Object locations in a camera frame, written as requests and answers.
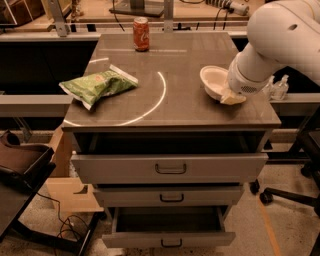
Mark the orange soda can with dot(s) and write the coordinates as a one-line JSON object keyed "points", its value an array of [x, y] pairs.
{"points": [[141, 33]]}

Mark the white power strip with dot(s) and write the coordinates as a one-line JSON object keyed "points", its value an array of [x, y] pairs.
{"points": [[230, 5]]}

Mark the top grey drawer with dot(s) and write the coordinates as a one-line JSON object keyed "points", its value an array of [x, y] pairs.
{"points": [[169, 157]]}

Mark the grey drawer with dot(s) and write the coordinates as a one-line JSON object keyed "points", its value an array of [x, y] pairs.
{"points": [[162, 196], [168, 227], [169, 157]]}

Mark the green chip bag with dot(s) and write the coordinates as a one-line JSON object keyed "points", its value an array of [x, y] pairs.
{"points": [[91, 88]]}

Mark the white paper bowl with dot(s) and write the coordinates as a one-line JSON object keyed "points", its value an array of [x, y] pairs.
{"points": [[214, 79]]}

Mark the middle grey drawer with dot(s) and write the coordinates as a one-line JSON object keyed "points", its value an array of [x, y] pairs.
{"points": [[162, 196]]}

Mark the bottom grey drawer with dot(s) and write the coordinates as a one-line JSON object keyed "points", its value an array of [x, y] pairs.
{"points": [[168, 227]]}

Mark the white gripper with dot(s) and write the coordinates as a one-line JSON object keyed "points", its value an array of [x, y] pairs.
{"points": [[240, 81]]}

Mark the grey drawer cabinet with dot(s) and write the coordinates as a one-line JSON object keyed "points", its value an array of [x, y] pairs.
{"points": [[170, 96]]}

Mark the clear sanitizer bottle right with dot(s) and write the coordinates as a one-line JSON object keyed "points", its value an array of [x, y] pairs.
{"points": [[280, 88]]}

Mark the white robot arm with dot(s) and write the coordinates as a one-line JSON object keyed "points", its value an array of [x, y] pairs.
{"points": [[280, 33]]}

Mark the clear sanitizer bottle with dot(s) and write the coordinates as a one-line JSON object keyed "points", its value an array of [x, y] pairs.
{"points": [[267, 90], [280, 88]]}

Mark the black office chair base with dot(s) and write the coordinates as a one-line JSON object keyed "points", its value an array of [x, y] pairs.
{"points": [[288, 194]]}

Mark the cardboard box on floor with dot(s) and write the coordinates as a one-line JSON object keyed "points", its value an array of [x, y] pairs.
{"points": [[67, 188]]}

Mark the clear sanitizer bottle left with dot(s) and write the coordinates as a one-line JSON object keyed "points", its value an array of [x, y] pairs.
{"points": [[267, 90]]}

